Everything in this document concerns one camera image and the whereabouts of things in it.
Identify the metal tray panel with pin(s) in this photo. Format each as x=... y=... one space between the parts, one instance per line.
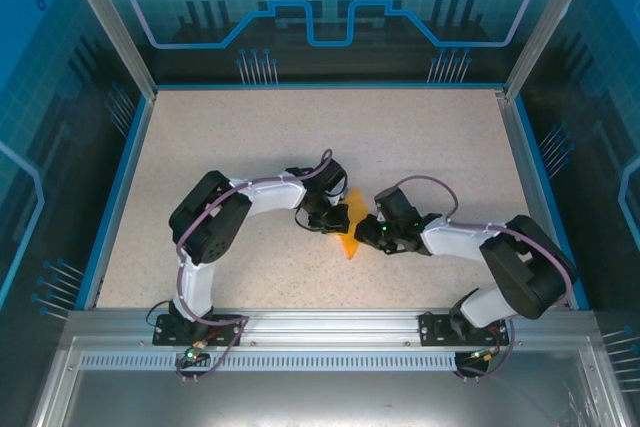
x=325 y=399

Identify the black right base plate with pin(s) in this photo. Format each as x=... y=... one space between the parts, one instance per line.
x=432 y=329

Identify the aluminium frame post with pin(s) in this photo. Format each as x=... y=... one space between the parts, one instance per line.
x=114 y=22
x=541 y=22

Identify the orange cloth piece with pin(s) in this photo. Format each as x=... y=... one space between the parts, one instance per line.
x=357 y=202

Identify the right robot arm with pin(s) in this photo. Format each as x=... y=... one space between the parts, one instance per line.
x=455 y=239

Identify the blue aluminium side rail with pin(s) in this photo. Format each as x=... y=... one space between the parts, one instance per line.
x=540 y=197
x=119 y=197

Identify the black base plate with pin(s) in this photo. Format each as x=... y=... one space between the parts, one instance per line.
x=432 y=329
x=222 y=321

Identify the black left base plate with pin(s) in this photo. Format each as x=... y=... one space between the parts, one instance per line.
x=222 y=321

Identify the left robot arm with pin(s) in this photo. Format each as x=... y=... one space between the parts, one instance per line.
x=270 y=197

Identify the connector with green LED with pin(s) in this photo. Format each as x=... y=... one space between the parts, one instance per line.
x=482 y=354
x=194 y=353

